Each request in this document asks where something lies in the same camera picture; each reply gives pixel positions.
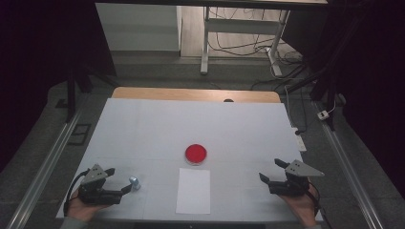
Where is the round red ink pad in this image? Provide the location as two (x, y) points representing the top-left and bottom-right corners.
(184, 143), (208, 166)

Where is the right hand-held gripper black cable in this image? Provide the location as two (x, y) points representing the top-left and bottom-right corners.
(307, 180), (333, 229)

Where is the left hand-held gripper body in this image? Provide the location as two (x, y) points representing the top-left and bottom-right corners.
(76, 163), (124, 206)

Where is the black floor frame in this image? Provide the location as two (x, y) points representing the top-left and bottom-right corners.
(67, 123), (93, 147)

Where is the black curtain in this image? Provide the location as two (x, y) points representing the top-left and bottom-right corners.
(0, 0), (117, 175)
(283, 0), (405, 199)

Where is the black metal stand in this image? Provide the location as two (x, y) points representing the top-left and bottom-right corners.
(65, 63), (117, 123)
(285, 63), (343, 132)

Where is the tangle of black floor cables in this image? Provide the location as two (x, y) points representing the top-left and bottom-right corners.
(208, 7), (305, 66)

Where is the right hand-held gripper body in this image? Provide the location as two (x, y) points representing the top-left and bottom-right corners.
(267, 158), (326, 198)

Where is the hand-held gripper black cable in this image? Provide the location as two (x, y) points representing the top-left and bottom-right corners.
(62, 168), (90, 218)
(307, 180), (333, 229)

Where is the aluminium rail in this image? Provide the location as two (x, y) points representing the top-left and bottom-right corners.
(313, 101), (386, 229)
(6, 104), (85, 229)

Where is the white-legged desk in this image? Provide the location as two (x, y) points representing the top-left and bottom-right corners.
(95, 0), (329, 77)

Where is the small white paper sheet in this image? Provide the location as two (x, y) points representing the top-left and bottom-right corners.
(175, 167), (212, 215)

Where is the left hand-held gripper black cable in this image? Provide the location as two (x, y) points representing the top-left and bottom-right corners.
(62, 168), (90, 218)

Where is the white power strip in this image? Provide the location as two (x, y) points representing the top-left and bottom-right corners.
(291, 127), (308, 153)

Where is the person's right hand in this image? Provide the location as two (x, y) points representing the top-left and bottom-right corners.
(280, 184), (319, 227)

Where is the person's left hand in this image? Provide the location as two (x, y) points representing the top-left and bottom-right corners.
(67, 189), (109, 222)

